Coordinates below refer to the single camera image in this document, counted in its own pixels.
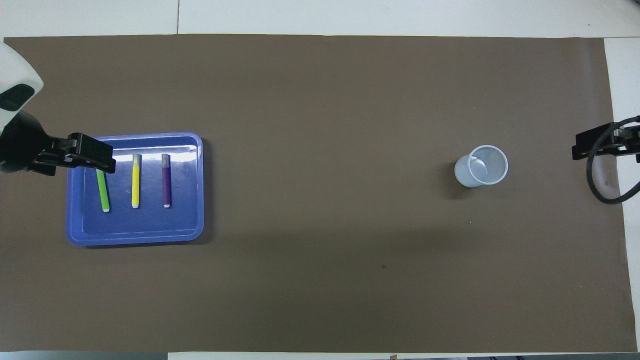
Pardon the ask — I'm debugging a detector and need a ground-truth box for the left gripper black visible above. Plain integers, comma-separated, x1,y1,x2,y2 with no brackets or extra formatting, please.
0,111,117,177

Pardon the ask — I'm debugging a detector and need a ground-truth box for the green marker pen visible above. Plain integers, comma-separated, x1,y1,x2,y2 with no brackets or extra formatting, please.
96,170,111,213

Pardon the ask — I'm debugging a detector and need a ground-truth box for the yellow marker pen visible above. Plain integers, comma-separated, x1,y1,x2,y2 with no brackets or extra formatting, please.
131,153,141,209

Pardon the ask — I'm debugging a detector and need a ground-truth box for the purple marker pen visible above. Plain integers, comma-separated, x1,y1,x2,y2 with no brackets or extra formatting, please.
161,153,172,209

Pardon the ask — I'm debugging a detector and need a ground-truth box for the blue plastic tray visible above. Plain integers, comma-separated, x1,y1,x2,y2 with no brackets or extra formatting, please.
65,131,205,247

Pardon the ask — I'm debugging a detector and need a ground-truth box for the translucent plastic cup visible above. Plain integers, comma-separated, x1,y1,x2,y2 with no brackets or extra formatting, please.
454,144,509,188

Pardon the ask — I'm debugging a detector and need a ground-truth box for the brown table mat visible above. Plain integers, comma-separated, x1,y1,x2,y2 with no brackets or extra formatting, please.
0,34,638,353

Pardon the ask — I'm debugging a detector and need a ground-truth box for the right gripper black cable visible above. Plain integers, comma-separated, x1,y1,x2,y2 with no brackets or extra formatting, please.
586,116,640,205

